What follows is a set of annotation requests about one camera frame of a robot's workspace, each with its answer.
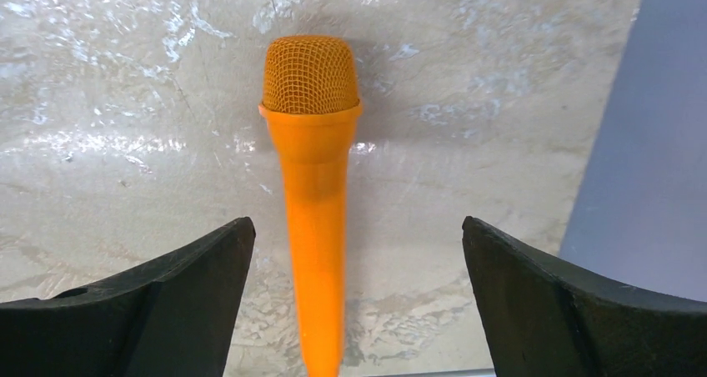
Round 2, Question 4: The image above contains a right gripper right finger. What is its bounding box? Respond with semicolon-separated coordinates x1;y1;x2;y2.
462;216;706;376

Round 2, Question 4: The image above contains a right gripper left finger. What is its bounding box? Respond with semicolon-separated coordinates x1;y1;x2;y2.
1;217;256;376

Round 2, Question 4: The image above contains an orange microphone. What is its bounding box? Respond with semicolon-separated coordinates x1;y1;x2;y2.
259;35;362;376

